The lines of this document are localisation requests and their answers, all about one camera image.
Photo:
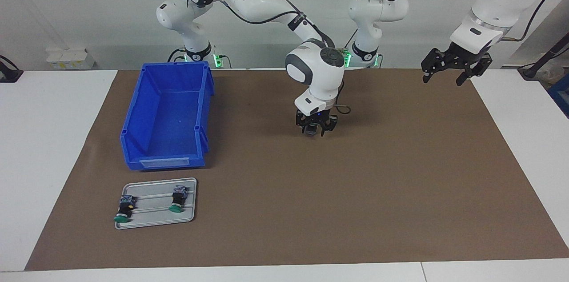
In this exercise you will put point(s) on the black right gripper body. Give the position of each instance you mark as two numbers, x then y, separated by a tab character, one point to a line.
318	119

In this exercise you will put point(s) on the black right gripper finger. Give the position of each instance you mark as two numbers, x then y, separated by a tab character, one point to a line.
303	129
330	127

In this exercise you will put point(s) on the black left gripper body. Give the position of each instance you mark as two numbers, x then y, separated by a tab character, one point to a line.
461	54

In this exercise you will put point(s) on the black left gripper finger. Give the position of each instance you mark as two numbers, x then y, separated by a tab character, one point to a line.
434	62
480	64

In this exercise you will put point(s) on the green push button switch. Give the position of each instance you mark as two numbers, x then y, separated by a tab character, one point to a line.
123	208
313	130
178	199

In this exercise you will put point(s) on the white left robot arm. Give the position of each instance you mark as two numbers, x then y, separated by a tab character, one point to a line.
378	6

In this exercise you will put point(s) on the black stand pole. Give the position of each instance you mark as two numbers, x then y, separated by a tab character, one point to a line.
544	57

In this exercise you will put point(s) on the green lit base connector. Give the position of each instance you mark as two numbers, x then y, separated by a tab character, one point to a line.
347	58
217	60

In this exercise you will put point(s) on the brown table mat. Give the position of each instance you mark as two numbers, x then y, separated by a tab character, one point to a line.
311	211

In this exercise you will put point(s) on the blue crate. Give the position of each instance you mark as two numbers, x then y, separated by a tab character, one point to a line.
561	95

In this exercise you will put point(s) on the blue plastic storage bin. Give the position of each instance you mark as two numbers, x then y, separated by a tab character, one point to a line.
173	130

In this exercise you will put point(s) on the grey metal tray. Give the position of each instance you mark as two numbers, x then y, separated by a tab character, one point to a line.
155	218

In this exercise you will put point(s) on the white wall box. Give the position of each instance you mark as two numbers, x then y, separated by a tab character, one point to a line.
69	58

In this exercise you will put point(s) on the black clamp mount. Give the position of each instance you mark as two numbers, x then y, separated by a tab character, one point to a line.
10	75

